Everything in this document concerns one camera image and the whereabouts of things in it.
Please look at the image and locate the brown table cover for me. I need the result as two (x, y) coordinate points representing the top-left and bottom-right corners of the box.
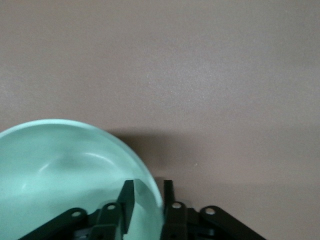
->
(0, 0), (320, 240)

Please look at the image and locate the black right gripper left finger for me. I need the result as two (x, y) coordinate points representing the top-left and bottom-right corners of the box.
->
(17, 179), (136, 240)

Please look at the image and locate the green ceramic bowl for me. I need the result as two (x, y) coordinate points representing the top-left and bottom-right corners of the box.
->
(0, 118), (165, 240)

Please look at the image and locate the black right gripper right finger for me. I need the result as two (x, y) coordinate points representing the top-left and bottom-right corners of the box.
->
(161, 179), (266, 240)

